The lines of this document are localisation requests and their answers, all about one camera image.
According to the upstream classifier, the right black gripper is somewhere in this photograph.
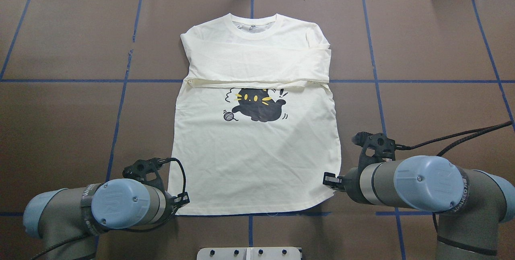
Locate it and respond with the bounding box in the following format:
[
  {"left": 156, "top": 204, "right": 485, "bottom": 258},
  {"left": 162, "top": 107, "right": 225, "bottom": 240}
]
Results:
[{"left": 323, "top": 167, "right": 363, "bottom": 202}]

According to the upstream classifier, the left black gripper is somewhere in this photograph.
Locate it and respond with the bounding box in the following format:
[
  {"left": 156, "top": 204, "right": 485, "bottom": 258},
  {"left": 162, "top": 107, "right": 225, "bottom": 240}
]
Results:
[{"left": 160, "top": 192, "right": 190, "bottom": 222}]

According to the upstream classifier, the cream long sleeve cat shirt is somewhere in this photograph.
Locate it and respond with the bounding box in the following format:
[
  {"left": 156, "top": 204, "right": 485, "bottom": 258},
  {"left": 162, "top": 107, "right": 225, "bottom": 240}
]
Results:
[{"left": 172, "top": 14, "right": 342, "bottom": 216}]

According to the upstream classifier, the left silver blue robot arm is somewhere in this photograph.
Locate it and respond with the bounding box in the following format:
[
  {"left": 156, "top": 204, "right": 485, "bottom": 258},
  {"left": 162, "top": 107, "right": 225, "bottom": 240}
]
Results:
[{"left": 23, "top": 179, "right": 190, "bottom": 260}]

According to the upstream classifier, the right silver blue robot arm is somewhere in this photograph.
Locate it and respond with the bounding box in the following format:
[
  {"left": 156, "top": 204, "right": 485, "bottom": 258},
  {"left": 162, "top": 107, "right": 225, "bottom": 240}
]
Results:
[{"left": 323, "top": 156, "right": 515, "bottom": 260}]

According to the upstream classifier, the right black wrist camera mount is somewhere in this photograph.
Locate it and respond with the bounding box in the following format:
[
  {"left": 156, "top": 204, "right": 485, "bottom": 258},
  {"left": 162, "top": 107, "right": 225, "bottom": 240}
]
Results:
[{"left": 352, "top": 132, "right": 397, "bottom": 172}]

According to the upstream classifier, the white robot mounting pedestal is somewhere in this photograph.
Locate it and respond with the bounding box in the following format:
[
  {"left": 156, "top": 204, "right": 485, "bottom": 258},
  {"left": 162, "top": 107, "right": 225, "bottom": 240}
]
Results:
[{"left": 196, "top": 246, "right": 303, "bottom": 260}]

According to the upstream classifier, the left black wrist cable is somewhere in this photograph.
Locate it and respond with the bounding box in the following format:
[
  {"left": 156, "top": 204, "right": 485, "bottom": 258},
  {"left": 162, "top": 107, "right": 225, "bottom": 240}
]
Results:
[{"left": 31, "top": 157, "right": 188, "bottom": 260}]

